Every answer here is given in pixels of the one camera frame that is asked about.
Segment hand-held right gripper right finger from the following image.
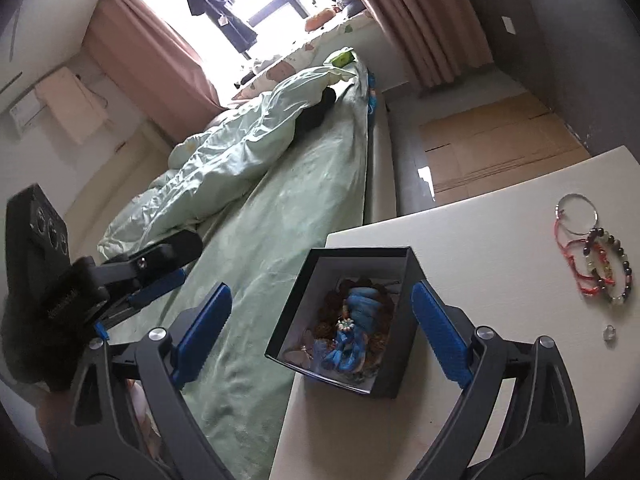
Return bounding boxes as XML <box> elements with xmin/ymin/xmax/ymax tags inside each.
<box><xmin>405</xmin><ymin>280</ymin><xmax>588</xmax><ymax>480</ymax></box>

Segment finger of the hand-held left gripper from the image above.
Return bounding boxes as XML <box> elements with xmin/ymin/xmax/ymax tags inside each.
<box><xmin>95</xmin><ymin>230</ymin><xmax>204</xmax><ymax>295</ymax></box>
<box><xmin>94</xmin><ymin>266</ymin><xmax>189</xmax><ymax>328</ymax></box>

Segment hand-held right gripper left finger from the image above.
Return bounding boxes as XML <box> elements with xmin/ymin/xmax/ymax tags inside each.
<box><xmin>52</xmin><ymin>281</ymin><xmax>233</xmax><ymax>480</ymax></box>

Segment black square gift box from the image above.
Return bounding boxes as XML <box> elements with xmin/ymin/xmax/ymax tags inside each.
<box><xmin>264</xmin><ymin>246</ymin><xmax>426</xmax><ymax>400</ymax></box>

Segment blue tassel ornament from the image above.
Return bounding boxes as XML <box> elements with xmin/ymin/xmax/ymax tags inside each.
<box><xmin>320</xmin><ymin>285</ymin><xmax>396</xmax><ymax>374</ymax></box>

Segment brown bead necklace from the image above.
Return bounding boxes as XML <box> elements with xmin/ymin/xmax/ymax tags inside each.
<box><xmin>311</xmin><ymin>275</ymin><xmax>397</xmax><ymax>372</ymax></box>

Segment pale green duvet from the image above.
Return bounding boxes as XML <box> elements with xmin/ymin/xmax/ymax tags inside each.
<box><xmin>97</xmin><ymin>65</ymin><xmax>359</xmax><ymax>262</ymax></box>

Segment bed with green sheet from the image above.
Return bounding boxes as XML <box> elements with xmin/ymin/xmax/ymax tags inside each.
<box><xmin>97</xmin><ymin>60</ymin><xmax>402</xmax><ymax>480</ymax></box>

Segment beige hanging towel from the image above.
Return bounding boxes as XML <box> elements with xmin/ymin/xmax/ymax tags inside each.
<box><xmin>34</xmin><ymin>67</ymin><xmax>113</xmax><ymax>147</ymax></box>

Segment silver bangles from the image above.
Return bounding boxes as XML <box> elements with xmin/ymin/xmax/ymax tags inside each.
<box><xmin>557</xmin><ymin>193</ymin><xmax>600</xmax><ymax>237</ymax></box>

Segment pink curtain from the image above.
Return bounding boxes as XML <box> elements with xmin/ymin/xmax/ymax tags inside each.
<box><xmin>334</xmin><ymin>0</ymin><xmax>497</xmax><ymax>92</ymax></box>
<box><xmin>81</xmin><ymin>0</ymin><xmax>224</xmax><ymax>144</ymax></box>

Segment flattened cardboard sheets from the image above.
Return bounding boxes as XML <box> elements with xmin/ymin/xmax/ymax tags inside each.
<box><xmin>417</xmin><ymin>92</ymin><xmax>597</xmax><ymax>194</ymax></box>

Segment black cloth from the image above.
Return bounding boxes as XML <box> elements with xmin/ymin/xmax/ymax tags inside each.
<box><xmin>294</xmin><ymin>87</ymin><xmax>337</xmax><ymax>129</ymax></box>

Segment dark hanging clothes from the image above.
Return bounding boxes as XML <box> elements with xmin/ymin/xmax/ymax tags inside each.
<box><xmin>174</xmin><ymin>0</ymin><xmax>259</xmax><ymax>54</ymax></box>

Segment green toy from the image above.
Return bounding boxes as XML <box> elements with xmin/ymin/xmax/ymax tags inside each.
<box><xmin>323</xmin><ymin>49</ymin><xmax>356</xmax><ymax>69</ymax></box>

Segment orange plush toy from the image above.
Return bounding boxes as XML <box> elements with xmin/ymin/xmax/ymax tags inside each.
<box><xmin>304</xmin><ymin>7</ymin><xmax>337</xmax><ymax>31</ymax></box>

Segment dark brown wardrobe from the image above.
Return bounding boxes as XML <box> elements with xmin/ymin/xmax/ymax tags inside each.
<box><xmin>469</xmin><ymin>0</ymin><xmax>640</xmax><ymax>157</ymax></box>

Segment white wall panel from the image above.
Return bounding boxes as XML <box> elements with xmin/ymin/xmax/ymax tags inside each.
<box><xmin>0</xmin><ymin>99</ymin><xmax>52</xmax><ymax>134</ymax></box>

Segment red string bracelet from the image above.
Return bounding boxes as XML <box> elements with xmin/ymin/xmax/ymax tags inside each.
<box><xmin>553</xmin><ymin>209</ymin><xmax>602</xmax><ymax>297</ymax></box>

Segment pale jade bead bracelet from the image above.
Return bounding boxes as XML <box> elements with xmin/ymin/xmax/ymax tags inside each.
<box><xmin>580</xmin><ymin>230</ymin><xmax>627</xmax><ymax>305</ymax></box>

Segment dark bead bracelet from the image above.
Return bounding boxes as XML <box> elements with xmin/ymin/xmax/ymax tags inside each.
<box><xmin>584</xmin><ymin>227</ymin><xmax>634</xmax><ymax>302</ymax></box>

